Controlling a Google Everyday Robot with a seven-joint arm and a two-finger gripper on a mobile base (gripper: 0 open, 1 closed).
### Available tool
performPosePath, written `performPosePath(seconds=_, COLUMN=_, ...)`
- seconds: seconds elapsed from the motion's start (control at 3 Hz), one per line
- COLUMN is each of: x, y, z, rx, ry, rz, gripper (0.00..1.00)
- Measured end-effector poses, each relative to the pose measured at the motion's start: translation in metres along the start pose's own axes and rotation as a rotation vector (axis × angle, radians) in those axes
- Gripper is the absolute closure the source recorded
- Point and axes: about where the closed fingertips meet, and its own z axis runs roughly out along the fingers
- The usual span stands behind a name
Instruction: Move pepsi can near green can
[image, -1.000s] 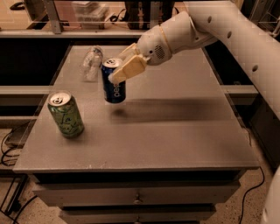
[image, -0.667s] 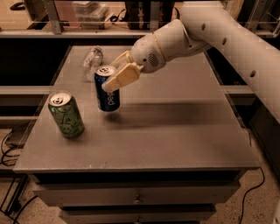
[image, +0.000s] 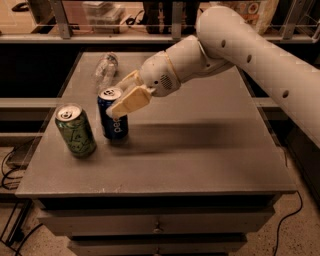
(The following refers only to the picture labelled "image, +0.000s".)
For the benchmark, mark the clear plastic water bottle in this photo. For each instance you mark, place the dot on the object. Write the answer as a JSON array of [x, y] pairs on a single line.
[[104, 71]]

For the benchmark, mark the clear plastic container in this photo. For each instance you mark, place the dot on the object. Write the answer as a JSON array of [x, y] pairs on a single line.
[[104, 17]]

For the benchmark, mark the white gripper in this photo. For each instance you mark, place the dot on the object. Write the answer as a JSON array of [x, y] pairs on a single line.
[[159, 77]]

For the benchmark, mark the grey cabinet with drawers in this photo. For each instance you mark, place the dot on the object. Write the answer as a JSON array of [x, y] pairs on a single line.
[[199, 162]]

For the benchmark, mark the blue pepsi can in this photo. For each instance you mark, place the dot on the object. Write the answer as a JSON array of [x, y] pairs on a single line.
[[113, 129]]

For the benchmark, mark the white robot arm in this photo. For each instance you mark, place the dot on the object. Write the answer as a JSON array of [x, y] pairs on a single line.
[[224, 40]]

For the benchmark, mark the green soda can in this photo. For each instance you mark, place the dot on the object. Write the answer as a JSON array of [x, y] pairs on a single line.
[[73, 125]]

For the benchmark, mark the snack bag on shelf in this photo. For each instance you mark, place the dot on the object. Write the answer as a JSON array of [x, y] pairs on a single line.
[[257, 13]]

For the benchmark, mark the upper drawer knob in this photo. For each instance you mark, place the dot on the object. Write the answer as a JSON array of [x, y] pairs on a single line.
[[157, 229]]

